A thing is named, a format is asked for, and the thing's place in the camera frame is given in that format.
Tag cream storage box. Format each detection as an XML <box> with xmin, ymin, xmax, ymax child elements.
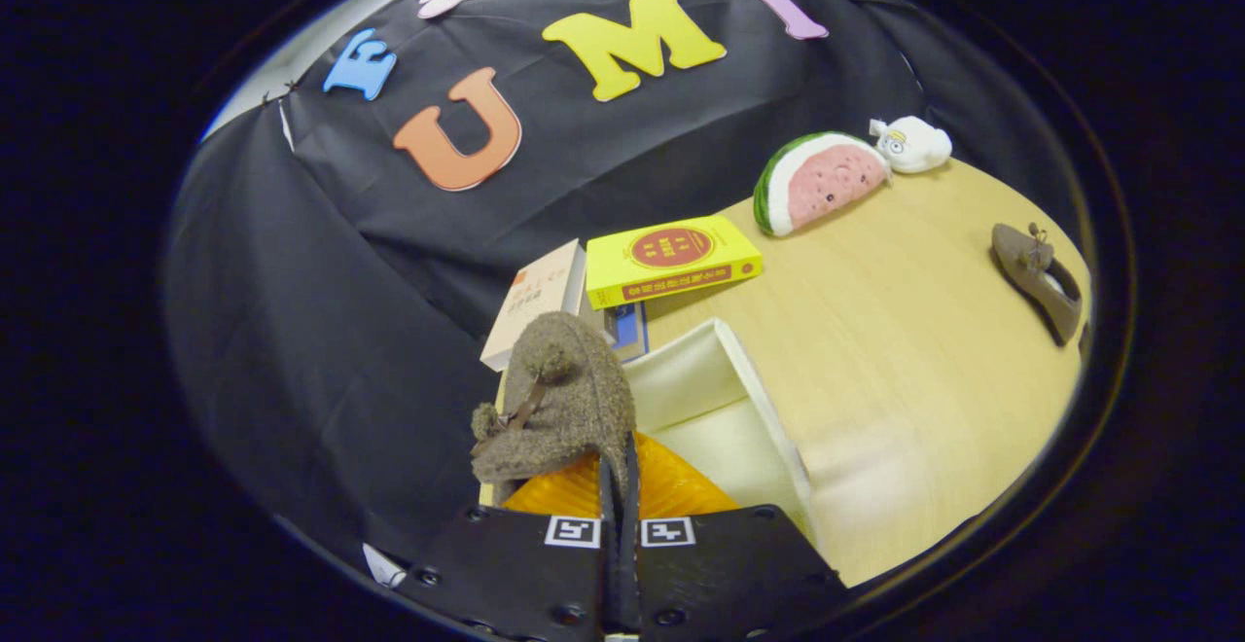
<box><xmin>622</xmin><ymin>318</ymin><xmax>818</xmax><ymax>546</ymax></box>

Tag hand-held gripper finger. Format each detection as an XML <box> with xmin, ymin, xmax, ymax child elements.
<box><xmin>622</xmin><ymin>433</ymin><xmax>849</xmax><ymax>642</ymax></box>
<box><xmin>394</xmin><ymin>452</ymin><xmax>624</xmax><ymax>642</ymax></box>

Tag brown fuzzy shoe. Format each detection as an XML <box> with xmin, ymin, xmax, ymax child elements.
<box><xmin>991</xmin><ymin>223</ymin><xmax>1084</xmax><ymax>346</ymax></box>
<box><xmin>471</xmin><ymin>311</ymin><xmax>639</xmax><ymax>509</ymax></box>

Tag watermelon slice plush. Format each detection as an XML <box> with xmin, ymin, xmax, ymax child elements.
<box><xmin>753</xmin><ymin>131</ymin><xmax>892</xmax><ymax>237</ymax></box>

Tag white plush toy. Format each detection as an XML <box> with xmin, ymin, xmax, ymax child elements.
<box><xmin>869</xmin><ymin>116</ymin><xmax>953</xmax><ymax>174</ymax></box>

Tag blue book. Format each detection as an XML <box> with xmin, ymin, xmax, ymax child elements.
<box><xmin>605</xmin><ymin>302</ymin><xmax>651</xmax><ymax>363</ymax></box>

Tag yellow book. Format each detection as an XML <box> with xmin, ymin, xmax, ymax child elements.
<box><xmin>586</xmin><ymin>215</ymin><xmax>764</xmax><ymax>310</ymax></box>

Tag white flat object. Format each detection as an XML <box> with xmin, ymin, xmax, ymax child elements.
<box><xmin>364</xmin><ymin>544</ymin><xmax>408</xmax><ymax>590</ymax></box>

